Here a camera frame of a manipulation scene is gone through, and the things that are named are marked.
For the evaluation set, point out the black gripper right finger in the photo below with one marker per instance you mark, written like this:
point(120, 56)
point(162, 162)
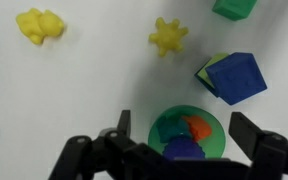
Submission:
point(270, 153)

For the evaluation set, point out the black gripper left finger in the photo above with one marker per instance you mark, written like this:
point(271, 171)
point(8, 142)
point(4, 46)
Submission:
point(94, 160)

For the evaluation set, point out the dark blue foam cube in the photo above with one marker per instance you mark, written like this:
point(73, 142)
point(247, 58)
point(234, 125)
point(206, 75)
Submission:
point(213, 91)

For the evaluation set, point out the yellow-green foam cube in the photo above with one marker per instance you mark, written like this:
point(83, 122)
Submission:
point(208, 70)

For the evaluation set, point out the green foam cube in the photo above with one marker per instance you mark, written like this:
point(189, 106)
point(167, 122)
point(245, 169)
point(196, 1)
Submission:
point(234, 8)

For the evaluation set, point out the green plastic bowl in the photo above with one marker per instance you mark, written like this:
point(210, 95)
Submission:
point(217, 140)

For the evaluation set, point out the orange toy piece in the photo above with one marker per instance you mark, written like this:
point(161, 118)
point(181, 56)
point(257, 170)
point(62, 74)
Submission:
point(199, 127)

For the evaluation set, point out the teal toy piece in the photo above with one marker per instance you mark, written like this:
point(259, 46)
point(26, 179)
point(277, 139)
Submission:
point(171, 130)

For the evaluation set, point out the blue spiky ball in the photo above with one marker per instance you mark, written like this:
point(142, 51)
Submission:
point(183, 148)

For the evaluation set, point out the yellow spiky toy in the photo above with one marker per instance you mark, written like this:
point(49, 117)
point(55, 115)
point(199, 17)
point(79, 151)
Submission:
point(168, 36)

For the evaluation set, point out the yellow bear toy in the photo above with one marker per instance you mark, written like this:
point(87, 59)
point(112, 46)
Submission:
point(40, 26)

